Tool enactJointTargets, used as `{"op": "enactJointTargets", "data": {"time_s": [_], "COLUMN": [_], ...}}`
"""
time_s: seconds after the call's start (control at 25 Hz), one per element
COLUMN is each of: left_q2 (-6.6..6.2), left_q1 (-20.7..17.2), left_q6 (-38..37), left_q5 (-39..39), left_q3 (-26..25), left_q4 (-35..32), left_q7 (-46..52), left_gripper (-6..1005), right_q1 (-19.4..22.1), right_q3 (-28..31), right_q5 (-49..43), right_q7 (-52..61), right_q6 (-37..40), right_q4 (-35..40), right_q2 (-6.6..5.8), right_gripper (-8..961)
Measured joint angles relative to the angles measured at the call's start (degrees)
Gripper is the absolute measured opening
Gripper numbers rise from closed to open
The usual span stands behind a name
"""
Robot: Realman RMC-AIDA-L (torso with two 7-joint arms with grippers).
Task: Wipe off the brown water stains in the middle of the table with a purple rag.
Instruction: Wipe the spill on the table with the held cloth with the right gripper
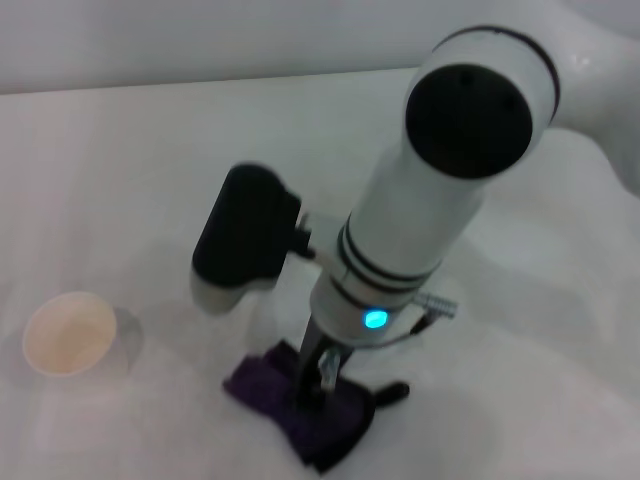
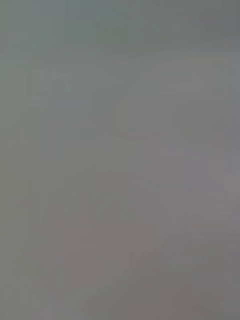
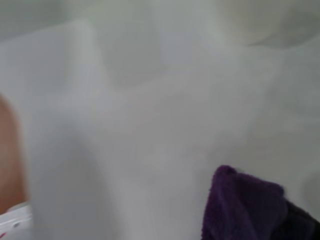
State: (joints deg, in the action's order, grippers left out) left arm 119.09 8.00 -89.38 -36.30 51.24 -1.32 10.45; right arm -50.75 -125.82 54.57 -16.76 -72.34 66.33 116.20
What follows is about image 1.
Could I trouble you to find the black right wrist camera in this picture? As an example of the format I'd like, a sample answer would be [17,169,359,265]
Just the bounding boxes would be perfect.
[189,163,316,317]

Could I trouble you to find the silver metal connector plug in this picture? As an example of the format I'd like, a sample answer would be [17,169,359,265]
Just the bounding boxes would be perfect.
[414,293,459,322]

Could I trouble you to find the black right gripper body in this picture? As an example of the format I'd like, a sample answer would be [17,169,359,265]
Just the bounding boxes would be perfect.
[301,303,432,355]

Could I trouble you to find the white paper cup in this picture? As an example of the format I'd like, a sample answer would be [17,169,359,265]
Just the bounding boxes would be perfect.
[22,291,126,379]

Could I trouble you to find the purple rag with black trim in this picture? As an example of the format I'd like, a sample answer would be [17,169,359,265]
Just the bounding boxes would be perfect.
[222,339,412,474]

